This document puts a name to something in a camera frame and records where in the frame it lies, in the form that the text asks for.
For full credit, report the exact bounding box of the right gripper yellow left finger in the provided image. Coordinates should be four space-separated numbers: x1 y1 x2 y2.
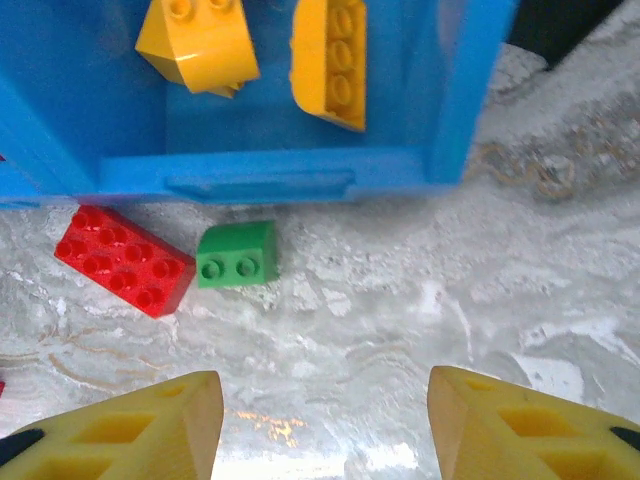
0 370 225 480

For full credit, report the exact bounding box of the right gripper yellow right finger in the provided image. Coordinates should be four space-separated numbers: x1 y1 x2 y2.
428 365 640 480

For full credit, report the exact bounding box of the green sloped lego brick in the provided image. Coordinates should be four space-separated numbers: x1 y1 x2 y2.
195 219 279 290

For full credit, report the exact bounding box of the long yellow lego brick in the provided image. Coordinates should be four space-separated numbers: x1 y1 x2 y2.
289 0 369 134

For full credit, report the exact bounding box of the long red lego brick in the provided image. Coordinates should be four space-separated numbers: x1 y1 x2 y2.
53 204 197 320

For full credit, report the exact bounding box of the blue plastic bin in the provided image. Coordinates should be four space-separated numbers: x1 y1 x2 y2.
0 119 71 210
0 0 519 210

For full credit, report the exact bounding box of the black flat bar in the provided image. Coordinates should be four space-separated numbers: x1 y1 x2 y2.
509 0 640 72

